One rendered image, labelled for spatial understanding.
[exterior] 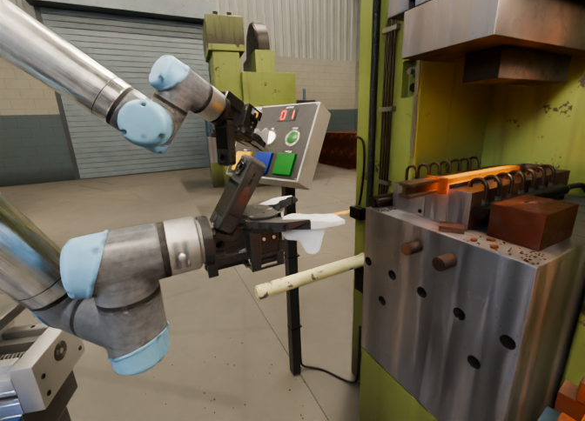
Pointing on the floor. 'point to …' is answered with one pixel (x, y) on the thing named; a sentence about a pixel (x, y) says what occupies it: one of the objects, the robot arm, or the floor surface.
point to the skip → (339, 149)
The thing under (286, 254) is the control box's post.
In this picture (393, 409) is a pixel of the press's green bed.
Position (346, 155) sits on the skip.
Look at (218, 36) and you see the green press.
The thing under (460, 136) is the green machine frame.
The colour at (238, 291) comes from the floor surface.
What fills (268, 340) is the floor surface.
